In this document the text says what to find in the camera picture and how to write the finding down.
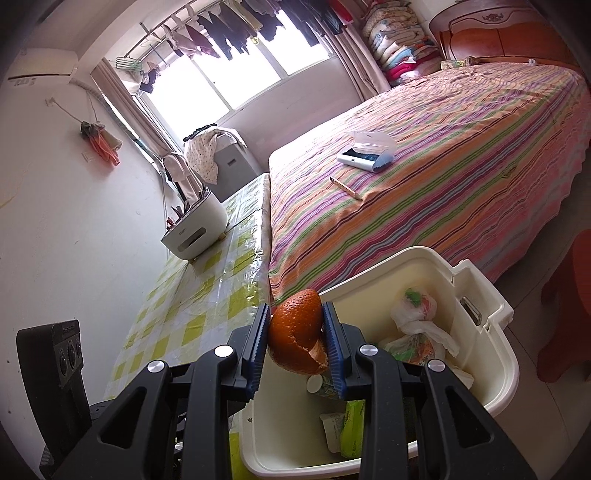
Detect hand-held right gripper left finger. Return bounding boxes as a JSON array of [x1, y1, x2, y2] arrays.
[[53, 302, 271, 480]]

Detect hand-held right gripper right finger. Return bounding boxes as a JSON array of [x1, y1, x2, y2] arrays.
[[322, 301, 539, 480]]

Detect green and white cup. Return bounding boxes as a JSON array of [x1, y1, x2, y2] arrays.
[[307, 373, 341, 400]]

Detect orange peel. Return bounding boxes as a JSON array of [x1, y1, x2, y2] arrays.
[[267, 288, 330, 375]]

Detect green tissue packet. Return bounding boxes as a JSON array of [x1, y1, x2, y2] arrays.
[[340, 399, 366, 459]]

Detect white paper carton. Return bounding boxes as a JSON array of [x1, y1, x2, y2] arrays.
[[320, 412, 347, 456]]

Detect cream plastic bin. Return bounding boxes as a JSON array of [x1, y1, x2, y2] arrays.
[[228, 246, 517, 479]]

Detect clear plastic bag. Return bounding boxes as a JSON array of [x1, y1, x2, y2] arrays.
[[390, 287, 459, 357]]

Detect green checkered tablecloth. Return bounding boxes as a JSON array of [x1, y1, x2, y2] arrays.
[[102, 174, 273, 480]]

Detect white utensil holder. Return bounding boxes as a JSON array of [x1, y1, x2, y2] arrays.
[[160, 189, 230, 262]]

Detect yellow pencil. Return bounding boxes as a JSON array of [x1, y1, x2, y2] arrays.
[[330, 176, 363, 200]]

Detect white washing machine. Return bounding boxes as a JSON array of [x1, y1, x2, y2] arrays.
[[213, 138, 262, 202]]

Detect plain white cloth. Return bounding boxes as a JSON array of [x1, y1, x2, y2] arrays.
[[162, 152, 204, 204]]

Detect blue and white pencil case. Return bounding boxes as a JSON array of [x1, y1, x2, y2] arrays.
[[335, 130, 397, 173]]

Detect bed with striped sheet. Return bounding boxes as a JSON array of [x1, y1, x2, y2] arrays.
[[267, 62, 591, 306]]

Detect dotted white cloth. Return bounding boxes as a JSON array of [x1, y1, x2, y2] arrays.
[[184, 125, 241, 185]]

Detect orange hanging cloth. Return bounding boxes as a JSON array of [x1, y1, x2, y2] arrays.
[[79, 120, 123, 166]]

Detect orange plastic stool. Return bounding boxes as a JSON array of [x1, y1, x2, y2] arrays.
[[537, 230, 591, 382]]

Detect beige curtain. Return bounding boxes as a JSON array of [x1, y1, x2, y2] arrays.
[[92, 59, 172, 163], [322, 27, 391, 98]]

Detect white air conditioner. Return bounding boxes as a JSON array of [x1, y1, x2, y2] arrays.
[[6, 48, 79, 86]]

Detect stack of folded blankets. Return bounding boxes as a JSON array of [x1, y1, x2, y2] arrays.
[[361, 0, 442, 86]]

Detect row of hanging clothes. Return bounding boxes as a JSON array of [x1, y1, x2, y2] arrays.
[[161, 0, 366, 61]]

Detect wooden bed headboard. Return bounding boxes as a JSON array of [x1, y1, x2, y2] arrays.
[[429, 2, 587, 75]]

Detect green wire hanging rack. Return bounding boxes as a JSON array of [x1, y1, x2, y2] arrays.
[[115, 55, 144, 75]]

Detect metal clothes rail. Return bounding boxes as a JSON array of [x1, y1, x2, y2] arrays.
[[137, 0, 223, 48]]

